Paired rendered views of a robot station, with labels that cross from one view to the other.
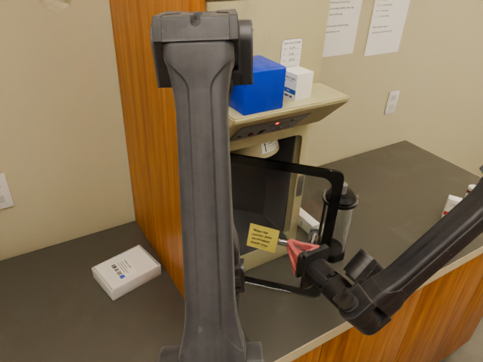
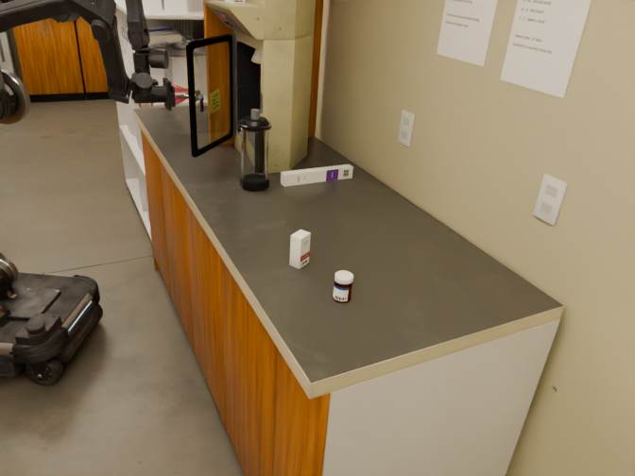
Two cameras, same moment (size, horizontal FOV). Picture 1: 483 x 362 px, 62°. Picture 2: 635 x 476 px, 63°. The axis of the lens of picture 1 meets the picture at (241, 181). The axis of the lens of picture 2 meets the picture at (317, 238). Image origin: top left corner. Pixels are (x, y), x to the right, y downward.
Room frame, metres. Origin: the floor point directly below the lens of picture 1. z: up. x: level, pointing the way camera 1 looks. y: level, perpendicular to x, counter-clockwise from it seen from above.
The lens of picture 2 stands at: (1.39, -1.96, 1.66)
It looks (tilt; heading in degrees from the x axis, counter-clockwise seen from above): 28 degrees down; 95
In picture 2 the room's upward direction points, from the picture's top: 4 degrees clockwise
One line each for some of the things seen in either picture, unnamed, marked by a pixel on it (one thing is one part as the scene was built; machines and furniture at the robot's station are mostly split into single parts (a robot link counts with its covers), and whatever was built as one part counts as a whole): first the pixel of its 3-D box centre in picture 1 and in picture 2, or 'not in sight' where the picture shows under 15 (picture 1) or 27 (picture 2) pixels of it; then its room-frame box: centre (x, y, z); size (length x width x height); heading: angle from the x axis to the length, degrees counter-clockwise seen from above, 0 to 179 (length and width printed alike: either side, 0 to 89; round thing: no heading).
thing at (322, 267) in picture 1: (320, 274); (160, 93); (0.65, -0.18, 1.20); 0.07 x 0.07 x 0.10; 33
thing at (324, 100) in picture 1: (279, 118); (231, 17); (0.88, -0.08, 1.46); 0.32 x 0.11 x 0.10; 123
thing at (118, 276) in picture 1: (126, 271); not in sight; (0.87, 0.32, 0.96); 0.16 x 0.12 x 0.04; 135
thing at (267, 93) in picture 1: (251, 84); not in sight; (0.84, -0.01, 1.56); 0.10 x 0.10 x 0.09; 33
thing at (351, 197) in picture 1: (341, 192); (255, 119); (1.02, -0.30, 1.18); 0.09 x 0.09 x 0.07
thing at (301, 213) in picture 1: (270, 230); (212, 94); (0.80, -0.08, 1.19); 0.30 x 0.01 x 0.40; 77
